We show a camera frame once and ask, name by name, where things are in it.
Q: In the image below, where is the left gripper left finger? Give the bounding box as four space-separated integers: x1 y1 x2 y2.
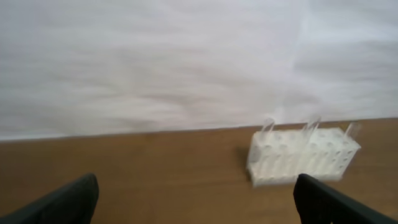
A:
0 173 100 224

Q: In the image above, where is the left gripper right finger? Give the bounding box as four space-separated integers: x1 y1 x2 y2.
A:
293 173 398 224

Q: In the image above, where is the white test tube rack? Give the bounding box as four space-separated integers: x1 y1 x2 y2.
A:
246 126 362 188

